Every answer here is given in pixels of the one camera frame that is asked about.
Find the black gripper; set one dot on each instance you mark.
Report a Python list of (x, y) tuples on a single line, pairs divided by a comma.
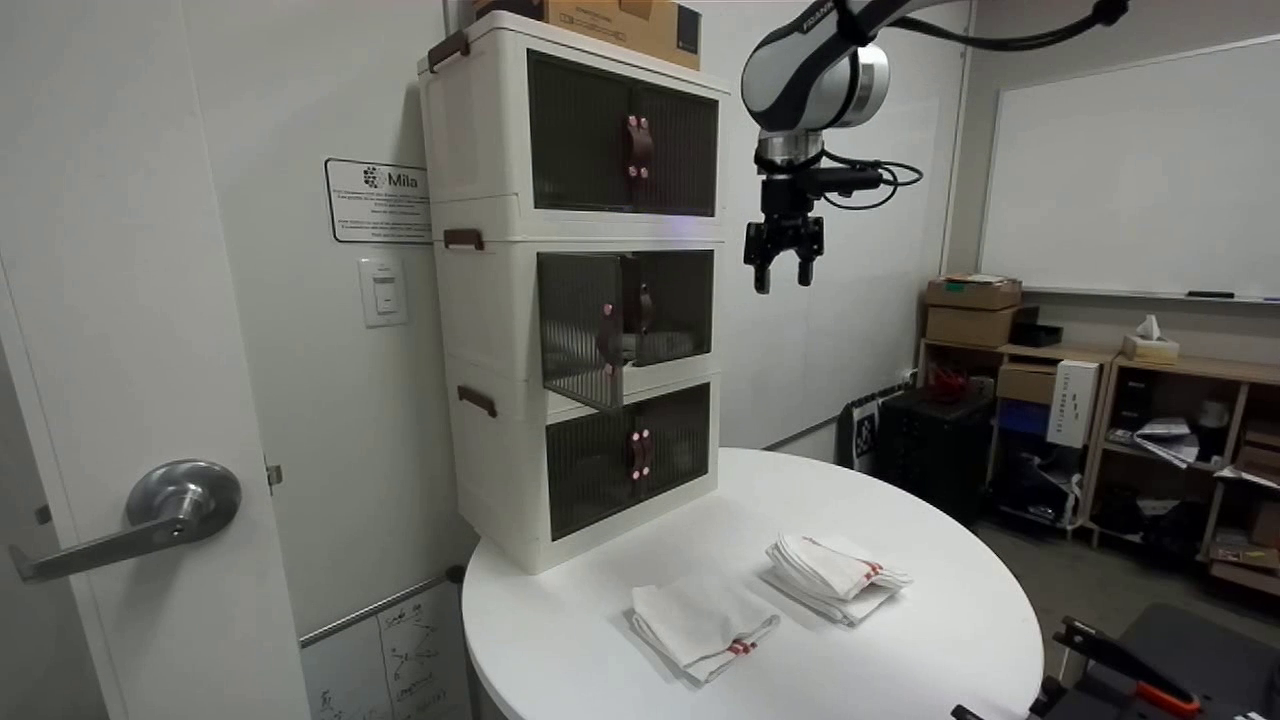
[(787, 213)]

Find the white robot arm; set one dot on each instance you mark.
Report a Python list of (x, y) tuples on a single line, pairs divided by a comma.
[(815, 74)]

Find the black low cabinet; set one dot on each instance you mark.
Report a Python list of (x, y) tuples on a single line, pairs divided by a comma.
[(934, 452)]

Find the white plastic stacked cabinet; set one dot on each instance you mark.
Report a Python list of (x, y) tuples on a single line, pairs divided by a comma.
[(495, 320)]

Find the metal door latch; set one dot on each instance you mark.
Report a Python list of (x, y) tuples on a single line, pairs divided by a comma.
[(274, 474)]

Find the white room door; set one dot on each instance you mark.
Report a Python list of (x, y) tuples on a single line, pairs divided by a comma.
[(134, 375)]

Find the cardboard box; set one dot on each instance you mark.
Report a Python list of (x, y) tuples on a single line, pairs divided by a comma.
[(603, 21), (969, 312)]

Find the folded white towel red stripes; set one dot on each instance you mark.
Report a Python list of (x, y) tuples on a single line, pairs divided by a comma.
[(828, 576)]

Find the white carton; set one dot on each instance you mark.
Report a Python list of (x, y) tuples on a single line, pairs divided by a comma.
[(1074, 402)]

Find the whiteboard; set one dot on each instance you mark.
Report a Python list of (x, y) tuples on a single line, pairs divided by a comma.
[(1132, 172)]

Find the folded white towel red mark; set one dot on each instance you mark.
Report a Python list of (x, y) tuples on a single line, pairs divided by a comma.
[(696, 626)]

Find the tissue box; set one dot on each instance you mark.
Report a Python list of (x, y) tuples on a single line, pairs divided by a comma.
[(1151, 345)]

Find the wooden shelf unit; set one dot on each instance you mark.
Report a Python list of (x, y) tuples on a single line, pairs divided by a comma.
[(1174, 381)]

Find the black red tool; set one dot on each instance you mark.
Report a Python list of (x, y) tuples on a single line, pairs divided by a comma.
[(1126, 664)]

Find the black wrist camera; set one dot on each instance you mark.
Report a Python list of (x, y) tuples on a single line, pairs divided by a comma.
[(852, 172)]

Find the white light switch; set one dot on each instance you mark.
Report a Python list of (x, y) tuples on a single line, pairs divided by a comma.
[(387, 289)]

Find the white wall sign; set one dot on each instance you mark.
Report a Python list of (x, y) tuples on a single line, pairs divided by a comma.
[(377, 203)]

